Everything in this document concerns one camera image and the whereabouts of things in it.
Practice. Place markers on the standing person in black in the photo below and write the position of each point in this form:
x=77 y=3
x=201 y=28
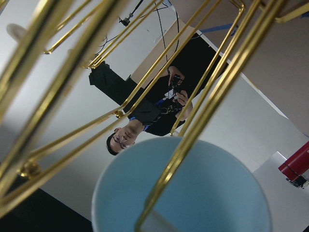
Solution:
x=170 y=94

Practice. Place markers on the red bottle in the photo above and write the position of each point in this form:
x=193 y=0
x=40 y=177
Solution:
x=296 y=168

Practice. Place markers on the gold wire cup holder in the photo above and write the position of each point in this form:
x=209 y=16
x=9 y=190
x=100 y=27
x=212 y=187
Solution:
x=264 y=117

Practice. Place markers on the light blue plastic cup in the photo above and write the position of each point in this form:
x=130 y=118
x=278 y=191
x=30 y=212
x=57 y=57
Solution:
x=212 y=191

